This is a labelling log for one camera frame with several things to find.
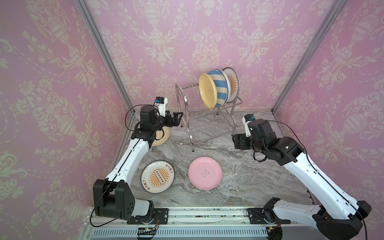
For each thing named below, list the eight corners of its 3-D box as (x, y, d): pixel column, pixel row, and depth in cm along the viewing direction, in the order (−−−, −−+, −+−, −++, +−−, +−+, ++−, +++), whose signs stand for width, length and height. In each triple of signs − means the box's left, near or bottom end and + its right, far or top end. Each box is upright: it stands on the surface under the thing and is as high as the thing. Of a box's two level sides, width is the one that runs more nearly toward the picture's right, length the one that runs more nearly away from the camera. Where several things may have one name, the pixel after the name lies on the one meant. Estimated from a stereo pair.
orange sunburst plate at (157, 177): (138, 193, 83) (137, 192, 82) (145, 161, 95) (144, 160, 94) (173, 193, 83) (172, 192, 82) (176, 161, 95) (175, 160, 94)
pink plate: (187, 189, 84) (187, 188, 83) (188, 158, 97) (188, 156, 95) (222, 189, 85) (223, 188, 83) (219, 158, 97) (219, 156, 95)
